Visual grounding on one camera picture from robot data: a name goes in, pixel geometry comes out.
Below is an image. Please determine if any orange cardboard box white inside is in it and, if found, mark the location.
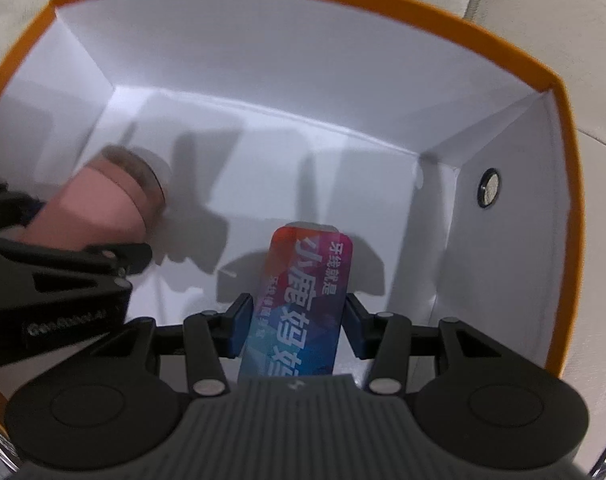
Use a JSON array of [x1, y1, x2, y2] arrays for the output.
[[0, 0, 586, 441]]

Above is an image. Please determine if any pink cylindrical bottle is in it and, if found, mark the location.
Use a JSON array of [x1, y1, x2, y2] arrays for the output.
[[18, 144, 166, 250]]

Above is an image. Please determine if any colourful dental floss box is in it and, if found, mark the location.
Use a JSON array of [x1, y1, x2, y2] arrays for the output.
[[239, 226, 353, 379]]

